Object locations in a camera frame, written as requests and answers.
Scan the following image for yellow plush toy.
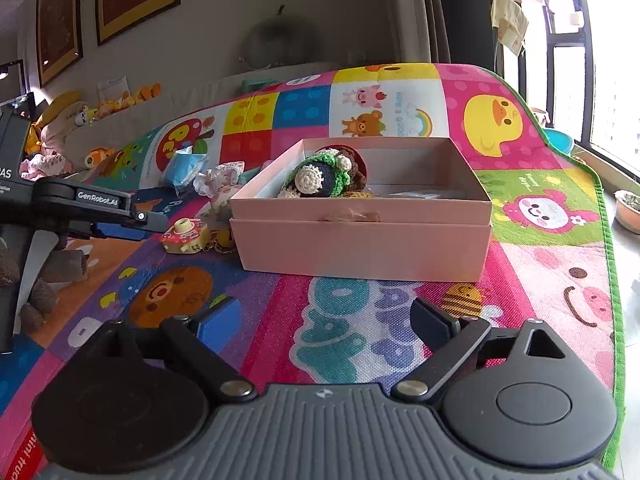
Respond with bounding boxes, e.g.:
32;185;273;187
29;90;87;157

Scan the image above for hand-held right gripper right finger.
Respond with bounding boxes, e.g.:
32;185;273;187
391;297;568;402

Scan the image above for yellow pink toy camera keychain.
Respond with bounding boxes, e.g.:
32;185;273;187
161;217;233;257

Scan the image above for brown plush toy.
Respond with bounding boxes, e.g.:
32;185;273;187
0;249;88;333

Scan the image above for orange yellow plush toys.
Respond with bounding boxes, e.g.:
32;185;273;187
95;82;163;121

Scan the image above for black window frame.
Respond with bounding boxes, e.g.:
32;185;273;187
500;0;640;173

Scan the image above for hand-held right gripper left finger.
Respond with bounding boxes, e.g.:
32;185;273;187
97;296;253;404

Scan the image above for white pink floral cloth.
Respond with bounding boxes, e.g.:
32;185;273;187
194;161;247;197

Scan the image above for orange clownfish plush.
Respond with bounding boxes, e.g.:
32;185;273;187
84;147;119;169

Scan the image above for colourful cartoon play mat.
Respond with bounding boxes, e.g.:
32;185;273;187
0;62;628;471

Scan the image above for teal cloth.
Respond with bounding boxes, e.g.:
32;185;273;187
242;77;282;93

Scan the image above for pink spotted plush toy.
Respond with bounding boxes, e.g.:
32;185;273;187
210;185;247;217

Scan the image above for light blue pouch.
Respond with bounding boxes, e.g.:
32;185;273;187
165;146;210;196

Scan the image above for grey curtain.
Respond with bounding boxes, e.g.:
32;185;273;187
390;0;495;69

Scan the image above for teal plastic basin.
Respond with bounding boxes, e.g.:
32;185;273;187
542;127;577;157

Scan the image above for pink cardboard box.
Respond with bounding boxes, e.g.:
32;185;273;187
229;136;493;283

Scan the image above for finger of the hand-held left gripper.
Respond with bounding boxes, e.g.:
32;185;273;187
34;177;168;233
60;221;151;251

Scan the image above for grey metal bowl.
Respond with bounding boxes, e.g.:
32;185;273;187
614;189;640;235

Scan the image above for beige hanging towel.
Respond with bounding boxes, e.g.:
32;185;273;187
491;0;530;57

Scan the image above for pink white plush cloth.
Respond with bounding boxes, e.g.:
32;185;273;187
21;152;74;182

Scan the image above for narrow gold framed picture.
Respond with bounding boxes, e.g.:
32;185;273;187
35;0;84;89

